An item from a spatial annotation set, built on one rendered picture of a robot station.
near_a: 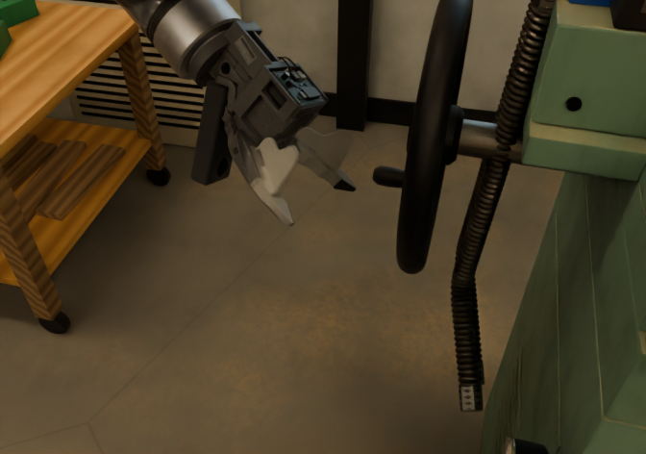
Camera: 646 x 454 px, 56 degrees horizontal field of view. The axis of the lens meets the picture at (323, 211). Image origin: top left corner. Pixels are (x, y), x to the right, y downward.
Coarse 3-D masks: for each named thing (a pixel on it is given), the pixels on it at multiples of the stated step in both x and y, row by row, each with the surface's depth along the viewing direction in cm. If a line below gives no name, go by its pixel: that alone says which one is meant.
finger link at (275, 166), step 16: (272, 144) 58; (256, 160) 58; (272, 160) 57; (288, 160) 56; (272, 176) 57; (288, 176) 56; (256, 192) 57; (272, 192) 56; (272, 208) 56; (288, 208) 57; (288, 224) 56
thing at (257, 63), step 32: (224, 32) 61; (256, 32) 62; (192, 64) 61; (224, 64) 64; (256, 64) 60; (288, 64) 61; (256, 96) 59; (288, 96) 57; (320, 96) 63; (224, 128) 61; (256, 128) 61; (288, 128) 60
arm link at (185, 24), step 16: (192, 0) 60; (208, 0) 60; (224, 0) 62; (176, 16) 60; (192, 16) 59; (208, 16) 60; (224, 16) 60; (160, 32) 61; (176, 32) 60; (192, 32) 59; (208, 32) 60; (160, 48) 62; (176, 48) 60; (192, 48) 60; (176, 64) 61
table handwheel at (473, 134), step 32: (448, 0) 51; (448, 32) 48; (448, 64) 47; (448, 96) 47; (416, 128) 48; (448, 128) 58; (480, 128) 59; (416, 160) 48; (448, 160) 59; (512, 160) 59; (416, 192) 49; (416, 224) 50; (416, 256) 54
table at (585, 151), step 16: (528, 112) 54; (528, 128) 52; (544, 128) 51; (560, 128) 51; (576, 128) 51; (528, 144) 51; (544, 144) 50; (560, 144) 50; (576, 144) 50; (592, 144) 49; (608, 144) 49; (624, 144) 49; (640, 144) 49; (528, 160) 52; (544, 160) 51; (560, 160) 51; (576, 160) 50; (592, 160) 50; (608, 160) 50; (624, 160) 49; (640, 160) 49; (608, 176) 51; (624, 176) 50; (640, 176) 50
